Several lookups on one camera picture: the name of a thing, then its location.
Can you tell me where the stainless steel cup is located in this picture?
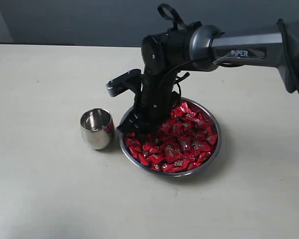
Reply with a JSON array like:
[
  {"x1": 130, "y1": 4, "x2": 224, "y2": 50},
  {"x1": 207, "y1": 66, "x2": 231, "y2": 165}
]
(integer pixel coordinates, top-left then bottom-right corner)
[{"x1": 80, "y1": 108, "x2": 115, "y2": 150}]

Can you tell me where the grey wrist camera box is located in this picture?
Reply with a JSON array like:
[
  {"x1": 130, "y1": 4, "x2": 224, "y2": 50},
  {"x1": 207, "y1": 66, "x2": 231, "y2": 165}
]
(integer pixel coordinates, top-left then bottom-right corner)
[{"x1": 106, "y1": 69, "x2": 142, "y2": 97}]

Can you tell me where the pile of red wrapped candies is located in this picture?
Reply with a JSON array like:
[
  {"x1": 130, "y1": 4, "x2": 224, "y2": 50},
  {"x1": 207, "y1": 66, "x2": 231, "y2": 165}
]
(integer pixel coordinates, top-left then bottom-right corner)
[{"x1": 125, "y1": 101, "x2": 219, "y2": 173}]

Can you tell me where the steel bowl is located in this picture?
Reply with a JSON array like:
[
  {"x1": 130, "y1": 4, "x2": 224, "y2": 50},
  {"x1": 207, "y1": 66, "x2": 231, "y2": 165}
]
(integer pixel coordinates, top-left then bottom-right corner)
[{"x1": 118, "y1": 97, "x2": 222, "y2": 178}]

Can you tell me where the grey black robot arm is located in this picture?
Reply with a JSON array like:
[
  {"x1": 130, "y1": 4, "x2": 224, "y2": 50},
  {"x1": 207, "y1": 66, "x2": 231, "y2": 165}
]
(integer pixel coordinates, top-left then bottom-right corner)
[{"x1": 118, "y1": 19, "x2": 299, "y2": 134}]

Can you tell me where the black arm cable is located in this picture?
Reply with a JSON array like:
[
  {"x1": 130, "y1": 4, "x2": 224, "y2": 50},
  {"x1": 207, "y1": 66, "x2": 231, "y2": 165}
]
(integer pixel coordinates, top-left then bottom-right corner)
[{"x1": 156, "y1": 3, "x2": 299, "y2": 110}]

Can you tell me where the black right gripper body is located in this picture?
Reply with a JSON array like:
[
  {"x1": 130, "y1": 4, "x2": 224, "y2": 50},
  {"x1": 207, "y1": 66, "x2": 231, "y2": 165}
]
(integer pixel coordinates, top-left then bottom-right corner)
[{"x1": 134, "y1": 67, "x2": 180, "y2": 129}]

